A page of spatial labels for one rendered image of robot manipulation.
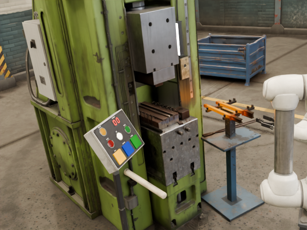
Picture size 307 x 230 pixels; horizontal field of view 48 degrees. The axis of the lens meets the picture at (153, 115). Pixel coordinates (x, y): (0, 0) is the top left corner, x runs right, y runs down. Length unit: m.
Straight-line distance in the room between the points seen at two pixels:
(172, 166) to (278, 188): 0.92
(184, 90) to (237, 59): 3.42
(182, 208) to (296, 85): 1.55
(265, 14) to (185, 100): 7.81
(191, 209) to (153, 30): 1.54
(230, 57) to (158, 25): 3.94
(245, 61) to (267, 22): 4.45
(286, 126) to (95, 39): 1.28
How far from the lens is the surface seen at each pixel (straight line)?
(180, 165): 2.75
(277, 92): 1.90
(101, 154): 2.08
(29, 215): 3.63
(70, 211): 3.50
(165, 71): 2.49
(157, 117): 2.61
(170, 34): 2.48
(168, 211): 2.90
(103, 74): 2.36
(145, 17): 2.34
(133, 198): 2.77
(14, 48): 8.43
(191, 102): 2.93
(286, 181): 2.07
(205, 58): 6.49
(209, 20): 11.50
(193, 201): 3.09
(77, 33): 2.65
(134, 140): 2.24
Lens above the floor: 2.02
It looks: 23 degrees down
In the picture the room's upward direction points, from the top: 7 degrees counter-clockwise
